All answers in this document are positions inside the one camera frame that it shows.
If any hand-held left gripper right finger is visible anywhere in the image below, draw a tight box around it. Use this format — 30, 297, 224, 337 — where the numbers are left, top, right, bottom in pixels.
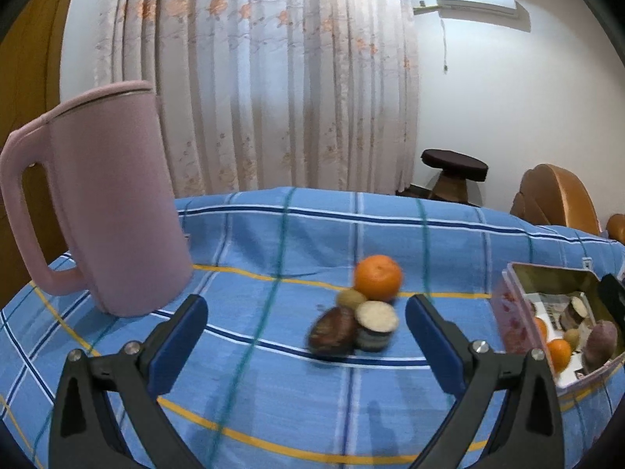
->
405, 294, 567, 469

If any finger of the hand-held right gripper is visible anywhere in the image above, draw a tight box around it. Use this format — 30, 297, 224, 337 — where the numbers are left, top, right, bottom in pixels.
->
598, 274, 625, 333

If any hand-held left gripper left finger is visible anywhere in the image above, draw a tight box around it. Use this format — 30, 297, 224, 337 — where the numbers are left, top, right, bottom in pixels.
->
49, 294, 210, 469

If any purple sweet potato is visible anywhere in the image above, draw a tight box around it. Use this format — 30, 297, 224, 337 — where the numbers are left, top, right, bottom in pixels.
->
583, 320, 620, 371

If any pink tin box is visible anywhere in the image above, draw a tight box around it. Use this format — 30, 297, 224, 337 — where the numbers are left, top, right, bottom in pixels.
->
491, 262, 625, 392

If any large orange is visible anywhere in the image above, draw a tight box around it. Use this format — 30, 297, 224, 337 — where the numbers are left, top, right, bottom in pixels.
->
353, 255, 404, 303

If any brown leather sofa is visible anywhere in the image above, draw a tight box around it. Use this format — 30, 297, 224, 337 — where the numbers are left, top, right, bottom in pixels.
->
605, 213, 625, 245

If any wooden chair back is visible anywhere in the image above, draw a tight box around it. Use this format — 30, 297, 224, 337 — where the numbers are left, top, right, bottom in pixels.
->
509, 163, 600, 236

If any blue plaid cloth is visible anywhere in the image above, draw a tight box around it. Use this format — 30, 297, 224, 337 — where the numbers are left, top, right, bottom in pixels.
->
0, 186, 625, 469

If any pink jug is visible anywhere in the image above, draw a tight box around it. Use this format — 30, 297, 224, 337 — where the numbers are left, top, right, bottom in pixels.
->
0, 81, 193, 318

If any dark round stool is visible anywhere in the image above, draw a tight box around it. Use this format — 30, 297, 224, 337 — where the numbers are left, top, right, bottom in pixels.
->
421, 149, 489, 202

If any white floral curtain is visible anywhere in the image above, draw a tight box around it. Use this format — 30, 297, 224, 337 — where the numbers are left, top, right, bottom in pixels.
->
93, 0, 421, 199

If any wooden door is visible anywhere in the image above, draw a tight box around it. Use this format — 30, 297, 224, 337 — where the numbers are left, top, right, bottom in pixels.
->
0, 0, 89, 157

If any air conditioner power cord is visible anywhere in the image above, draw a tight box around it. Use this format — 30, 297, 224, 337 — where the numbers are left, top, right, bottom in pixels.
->
439, 17, 451, 73

